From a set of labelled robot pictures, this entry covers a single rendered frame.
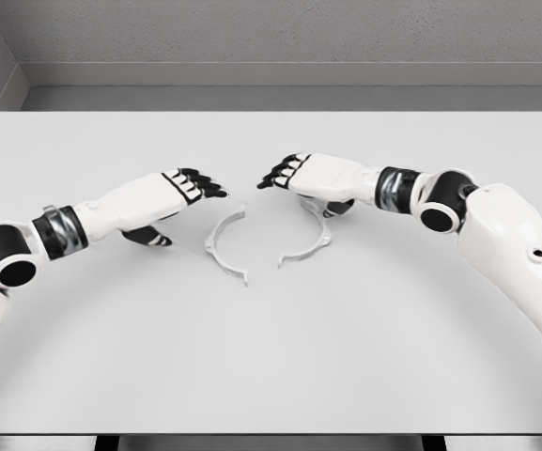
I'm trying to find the white pipe clamp half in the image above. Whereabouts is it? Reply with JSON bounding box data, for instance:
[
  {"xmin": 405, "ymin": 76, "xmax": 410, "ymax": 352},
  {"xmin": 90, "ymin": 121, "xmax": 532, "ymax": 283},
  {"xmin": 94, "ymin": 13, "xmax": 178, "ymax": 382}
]
[
  {"xmin": 203, "ymin": 202, "xmax": 252, "ymax": 288},
  {"xmin": 277, "ymin": 200, "xmax": 333, "ymax": 272}
]

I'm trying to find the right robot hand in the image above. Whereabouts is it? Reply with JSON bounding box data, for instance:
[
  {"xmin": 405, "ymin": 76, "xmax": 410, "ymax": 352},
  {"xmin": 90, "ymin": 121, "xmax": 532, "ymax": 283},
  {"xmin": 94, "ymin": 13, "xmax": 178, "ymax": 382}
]
[{"xmin": 256, "ymin": 151, "xmax": 357, "ymax": 220}]

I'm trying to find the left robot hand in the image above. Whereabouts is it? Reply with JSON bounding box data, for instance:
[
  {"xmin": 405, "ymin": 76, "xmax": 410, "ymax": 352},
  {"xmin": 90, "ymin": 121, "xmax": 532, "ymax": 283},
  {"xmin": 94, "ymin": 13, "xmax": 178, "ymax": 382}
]
[{"xmin": 109, "ymin": 167, "xmax": 229, "ymax": 248}]

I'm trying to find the white table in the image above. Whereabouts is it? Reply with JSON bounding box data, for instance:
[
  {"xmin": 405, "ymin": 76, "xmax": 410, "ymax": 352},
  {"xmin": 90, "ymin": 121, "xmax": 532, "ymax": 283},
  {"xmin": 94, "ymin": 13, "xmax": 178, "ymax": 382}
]
[{"xmin": 0, "ymin": 110, "xmax": 542, "ymax": 451}]

